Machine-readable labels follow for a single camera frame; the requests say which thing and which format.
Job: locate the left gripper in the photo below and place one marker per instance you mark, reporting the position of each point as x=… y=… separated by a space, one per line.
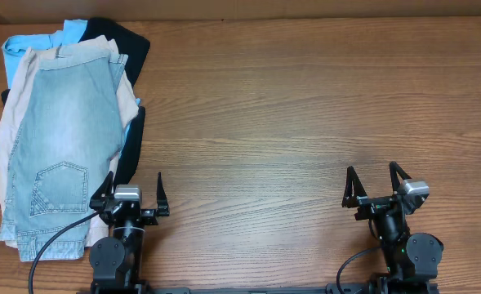
x=128 y=209

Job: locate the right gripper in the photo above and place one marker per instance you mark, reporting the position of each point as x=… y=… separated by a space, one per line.
x=355 y=193

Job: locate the light blue denim shorts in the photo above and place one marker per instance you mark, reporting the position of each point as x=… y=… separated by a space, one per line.
x=47 y=210

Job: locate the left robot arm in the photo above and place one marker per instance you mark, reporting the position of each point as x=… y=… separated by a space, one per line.
x=116 y=259

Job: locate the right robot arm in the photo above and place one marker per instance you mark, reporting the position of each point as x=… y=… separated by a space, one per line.
x=411 y=259

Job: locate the black garment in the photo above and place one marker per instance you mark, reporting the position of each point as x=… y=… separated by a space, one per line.
x=135 y=46

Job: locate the beige shorts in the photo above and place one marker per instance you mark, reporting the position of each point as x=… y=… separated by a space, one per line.
x=17 y=102

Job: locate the light blue shirt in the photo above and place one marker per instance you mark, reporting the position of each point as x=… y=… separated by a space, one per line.
x=70 y=97

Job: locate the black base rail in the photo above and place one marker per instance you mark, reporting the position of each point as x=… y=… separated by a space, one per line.
x=331 y=288

